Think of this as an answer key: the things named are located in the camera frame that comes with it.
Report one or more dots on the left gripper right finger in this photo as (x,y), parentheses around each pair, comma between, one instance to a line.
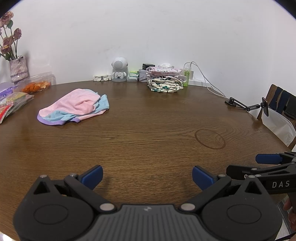
(229,209)

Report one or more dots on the wooden chair with bag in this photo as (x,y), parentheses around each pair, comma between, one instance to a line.
(281,115)

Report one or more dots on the purple plastic box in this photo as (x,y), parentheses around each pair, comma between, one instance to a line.
(6,88)

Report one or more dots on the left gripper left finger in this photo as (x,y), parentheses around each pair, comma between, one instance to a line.
(61,209)

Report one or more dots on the green tissue packs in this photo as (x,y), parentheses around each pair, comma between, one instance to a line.
(133,76)

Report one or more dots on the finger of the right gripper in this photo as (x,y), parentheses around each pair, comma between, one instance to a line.
(276,159)
(276,180)

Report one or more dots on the purple knitted vase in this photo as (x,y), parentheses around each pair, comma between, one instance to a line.
(18,69)

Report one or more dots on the person right hand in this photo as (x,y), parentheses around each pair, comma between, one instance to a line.
(291,216)

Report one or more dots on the clear box orange snacks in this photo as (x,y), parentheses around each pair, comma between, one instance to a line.
(37,83)

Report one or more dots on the pink artificial flower bouquet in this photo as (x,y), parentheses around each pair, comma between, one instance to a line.
(9,37)

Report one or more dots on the green spray bottle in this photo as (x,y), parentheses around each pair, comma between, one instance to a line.
(187,77)

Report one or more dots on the pink blue purple garment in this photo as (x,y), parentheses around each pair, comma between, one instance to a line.
(77,105)

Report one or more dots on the white power strip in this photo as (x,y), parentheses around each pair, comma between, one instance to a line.
(99,78)

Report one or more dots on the snack packets pile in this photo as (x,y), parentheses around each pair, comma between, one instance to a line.
(14,102)

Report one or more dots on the white astronaut robot figure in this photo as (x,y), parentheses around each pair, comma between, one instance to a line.
(119,66)

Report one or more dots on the folded floral clothes stack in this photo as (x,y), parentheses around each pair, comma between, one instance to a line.
(165,79)

